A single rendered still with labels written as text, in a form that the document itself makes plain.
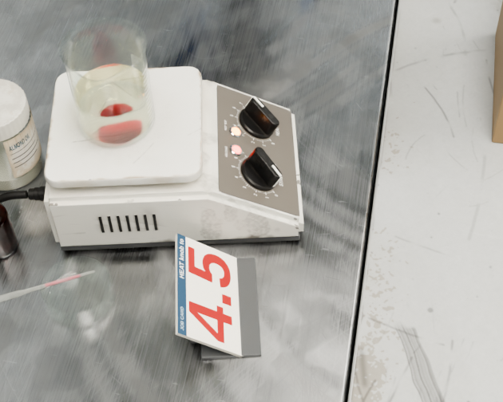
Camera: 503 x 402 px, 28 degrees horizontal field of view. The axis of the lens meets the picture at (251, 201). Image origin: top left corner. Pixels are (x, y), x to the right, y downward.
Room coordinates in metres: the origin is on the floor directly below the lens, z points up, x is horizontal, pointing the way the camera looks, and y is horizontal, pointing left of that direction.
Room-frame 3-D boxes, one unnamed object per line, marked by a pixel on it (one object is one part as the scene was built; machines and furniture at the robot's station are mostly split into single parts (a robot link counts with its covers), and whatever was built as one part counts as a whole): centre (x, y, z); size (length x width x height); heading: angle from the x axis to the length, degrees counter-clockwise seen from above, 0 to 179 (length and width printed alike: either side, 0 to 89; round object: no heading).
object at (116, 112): (0.54, 0.10, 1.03); 0.07 x 0.06 x 0.08; 176
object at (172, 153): (0.55, 0.10, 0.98); 0.12 x 0.12 x 0.01; 0
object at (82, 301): (0.44, 0.14, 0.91); 0.06 x 0.06 x 0.02
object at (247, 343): (0.43, 0.03, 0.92); 0.09 x 0.06 x 0.04; 1
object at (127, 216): (0.55, 0.07, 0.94); 0.22 x 0.13 x 0.08; 90
